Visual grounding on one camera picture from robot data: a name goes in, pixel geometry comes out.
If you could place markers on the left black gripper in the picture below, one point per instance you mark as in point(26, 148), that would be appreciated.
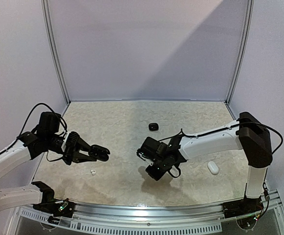
point(76, 156)

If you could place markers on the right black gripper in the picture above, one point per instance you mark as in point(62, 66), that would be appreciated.
point(152, 172)

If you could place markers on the black earbud charging case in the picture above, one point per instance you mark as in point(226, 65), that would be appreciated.
point(99, 153)

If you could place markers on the white earbud charging case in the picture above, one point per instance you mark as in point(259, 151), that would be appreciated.
point(213, 168)

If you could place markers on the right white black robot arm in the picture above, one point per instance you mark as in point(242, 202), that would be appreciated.
point(246, 133)

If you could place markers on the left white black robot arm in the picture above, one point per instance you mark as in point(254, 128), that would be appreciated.
point(44, 138)

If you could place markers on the white earbud lower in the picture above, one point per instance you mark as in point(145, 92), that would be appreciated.
point(93, 172)

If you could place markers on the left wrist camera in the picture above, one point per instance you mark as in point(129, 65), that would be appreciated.
point(70, 140)

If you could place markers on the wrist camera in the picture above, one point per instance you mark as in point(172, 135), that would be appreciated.
point(70, 140)
point(141, 155)

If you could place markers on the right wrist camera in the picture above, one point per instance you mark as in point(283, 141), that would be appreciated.
point(141, 155)

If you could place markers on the aluminium front rail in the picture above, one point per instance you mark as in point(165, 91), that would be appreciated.
point(204, 219)

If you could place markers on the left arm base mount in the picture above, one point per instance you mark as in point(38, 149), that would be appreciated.
point(48, 204)

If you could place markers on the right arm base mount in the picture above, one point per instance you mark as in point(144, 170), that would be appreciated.
point(245, 206)

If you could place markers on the left aluminium frame post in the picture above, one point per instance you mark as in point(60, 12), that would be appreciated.
point(54, 51)

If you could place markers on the aluminium frame post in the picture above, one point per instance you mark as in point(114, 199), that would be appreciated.
point(241, 51)
point(54, 51)

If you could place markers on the right aluminium frame post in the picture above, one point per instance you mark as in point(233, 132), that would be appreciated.
point(241, 51)

